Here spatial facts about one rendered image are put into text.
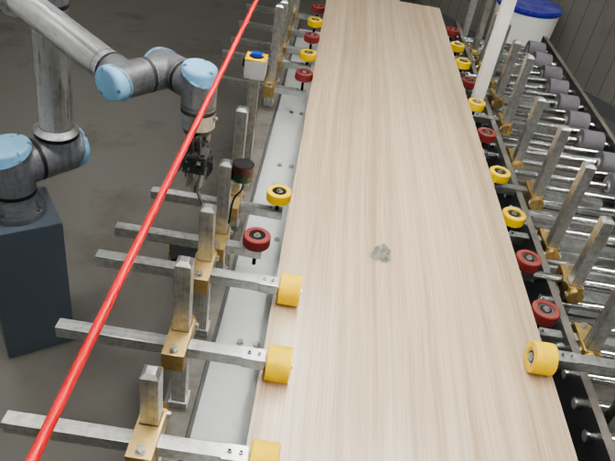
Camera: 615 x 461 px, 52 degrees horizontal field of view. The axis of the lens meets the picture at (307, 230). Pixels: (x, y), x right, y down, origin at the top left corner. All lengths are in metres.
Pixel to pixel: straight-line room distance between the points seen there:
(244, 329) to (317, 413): 0.60
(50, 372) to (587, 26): 4.94
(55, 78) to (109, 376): 1.15
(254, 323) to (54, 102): 0.98
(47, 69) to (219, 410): 1.19
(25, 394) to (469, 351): 1.67
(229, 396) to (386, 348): 0.47
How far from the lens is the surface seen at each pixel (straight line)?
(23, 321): 2.64
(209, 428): 1.71
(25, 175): 2.31
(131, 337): 1.45
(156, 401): 1.23
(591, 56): 6.00
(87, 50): 1.70
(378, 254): 1.84
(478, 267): 1.93
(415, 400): 1.50
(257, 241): 1.80
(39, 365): 2.71
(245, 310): 2.00
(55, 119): 2.30
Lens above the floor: 2.02
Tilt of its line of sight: 36 degrees down
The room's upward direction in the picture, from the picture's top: 10 degrees clockwise
